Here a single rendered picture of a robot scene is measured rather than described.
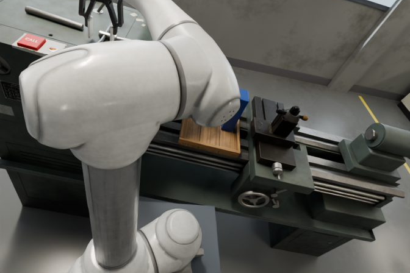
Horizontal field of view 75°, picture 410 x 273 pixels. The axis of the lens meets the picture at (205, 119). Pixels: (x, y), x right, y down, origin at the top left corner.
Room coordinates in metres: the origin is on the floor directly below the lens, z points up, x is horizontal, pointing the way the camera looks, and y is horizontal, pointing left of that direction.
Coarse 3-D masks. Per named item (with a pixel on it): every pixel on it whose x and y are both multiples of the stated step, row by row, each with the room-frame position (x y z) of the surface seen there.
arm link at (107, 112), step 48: (96, 48) 0.26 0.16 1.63; (144, 48) 0.30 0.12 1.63; (48, 96) 0.18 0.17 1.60; (96, 96) 0.21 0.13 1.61; (144, 96) 0.25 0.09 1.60; (48, 144) 0.17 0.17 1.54; (96, 144) 0.19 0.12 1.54; (144, 144) 0.24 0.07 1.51; (96, 192) 0.20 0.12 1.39; (96, 240) 0.18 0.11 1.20; (144, 240) 0.28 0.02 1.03
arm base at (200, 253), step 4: (200, 248) 0.39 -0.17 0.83; (200, 252) 0.38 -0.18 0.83; (196, 256) 0.37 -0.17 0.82; (200, 256) 0.38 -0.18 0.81; (188, 264) 0.33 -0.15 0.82; (184, 268) 0.31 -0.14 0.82; (188, 268) 0.32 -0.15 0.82; (172, 272) 0.28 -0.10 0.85; (176, 272) 0.29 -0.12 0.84; (180, 272) 0.29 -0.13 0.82; (184, 272) 0.30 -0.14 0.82; (188, 272) 0.31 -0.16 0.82
